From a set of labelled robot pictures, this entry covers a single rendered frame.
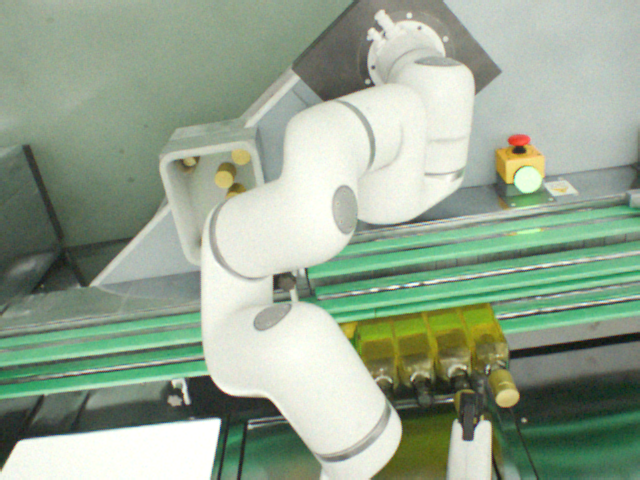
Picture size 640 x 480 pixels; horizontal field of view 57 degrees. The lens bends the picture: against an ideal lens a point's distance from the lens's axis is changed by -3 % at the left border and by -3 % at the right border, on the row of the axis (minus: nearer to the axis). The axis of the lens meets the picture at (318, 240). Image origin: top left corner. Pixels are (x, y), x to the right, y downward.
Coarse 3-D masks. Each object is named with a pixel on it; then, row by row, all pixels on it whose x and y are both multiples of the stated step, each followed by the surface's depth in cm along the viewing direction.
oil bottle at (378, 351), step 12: (360, 324) 103; (372, 324) 102; (384, 324) 102; (360, 336) 100; (372, 336) 99; (384, 336) 99; (372, 348) 97; (384, 348) 96; (372, 360) 94; (384, 360) 94; (396, 360) 94; (372, 372) 93; (384, 372) 92; (396, 372) 93; (396, 384) 94
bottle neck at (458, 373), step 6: (456, 366) 91; (462, 366) 91; (450, 372) 91; (456, 372) 90; (462, 372) 90; (450, 378) 91; (456, 378) 89; (462, 378) 89; (468, 378) 89; (456, 384) 88; (462, 384) 87; (468, 384) 88; (456, 390) 87
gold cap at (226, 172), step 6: (228, 162) 110; (222, 168) 108; (228, 168) 108; (234, 168) 110; (216, 174) 107; (222, 174) 107; (228, 174) 107; (234, 174) 109; (216, 180) 107; (222, 180) 107; (228, 180) 107; (222, 186) 108; (228, 186) 108
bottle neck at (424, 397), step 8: (416, 376) 91; (424, 376) 91; (416, 384) 90; (424, 384) 89; (416, 392) 89; (424, 392) 88; (432, 392) 89; (416, 400) 88; (424, 400) 90; (432, 400) 88
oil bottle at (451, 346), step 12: (432, 312) 102; (444, 312) 102; (456, 312) 101; (432, 324) 99; (444, 324) 99; (456, 324) 98; (432, 336) 97; (444, 336) 96; (456, 336) 95; (444, 348) 93; (456, 348) 93; (468, 348) 93; (444, 360) 92; (456, 360) 91; (468, 360) 92; (444, 372) 92; (468, 372) 92
